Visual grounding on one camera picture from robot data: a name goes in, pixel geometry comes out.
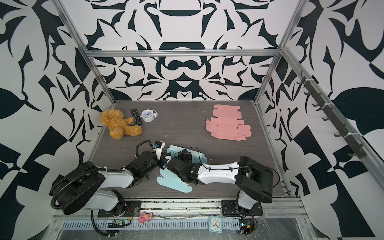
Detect small electronics board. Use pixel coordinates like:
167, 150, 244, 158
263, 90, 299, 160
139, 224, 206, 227
239, 218, 258, 236

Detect white round alarm clock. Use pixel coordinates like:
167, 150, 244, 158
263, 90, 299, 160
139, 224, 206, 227
141, 109, 158, 123

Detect pink small toy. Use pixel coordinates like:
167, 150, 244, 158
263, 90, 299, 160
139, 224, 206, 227
138, 212, 153, 224

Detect black wall hook rail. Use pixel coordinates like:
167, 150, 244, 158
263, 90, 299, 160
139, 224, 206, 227
297, 71, 368, 159

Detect brown teddy bear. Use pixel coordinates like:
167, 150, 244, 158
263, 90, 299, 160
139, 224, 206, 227
100, 109, 143, 140

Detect black remote control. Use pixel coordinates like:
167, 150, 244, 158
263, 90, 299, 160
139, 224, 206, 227
130, 108, 142, 126

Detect white slotted cable duct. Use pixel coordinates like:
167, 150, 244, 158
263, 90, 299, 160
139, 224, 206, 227
61, 219, 240, 231

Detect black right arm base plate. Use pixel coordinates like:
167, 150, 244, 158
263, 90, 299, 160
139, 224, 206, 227
221, 200, 264, 218

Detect green square clock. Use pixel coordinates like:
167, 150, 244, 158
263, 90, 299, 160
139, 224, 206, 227
209, 216, 223, 234

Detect pink flat paper boxes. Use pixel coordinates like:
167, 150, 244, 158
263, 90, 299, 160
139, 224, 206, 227
206, 105, 252, 141

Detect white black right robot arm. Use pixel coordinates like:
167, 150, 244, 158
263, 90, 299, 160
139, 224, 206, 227
163, 149, 275, 211

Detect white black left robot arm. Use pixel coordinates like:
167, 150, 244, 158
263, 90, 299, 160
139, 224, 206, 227
50, 140, 165, 217

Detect light blue paper box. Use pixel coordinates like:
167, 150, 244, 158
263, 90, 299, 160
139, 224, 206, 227
157, 145, 207, 193

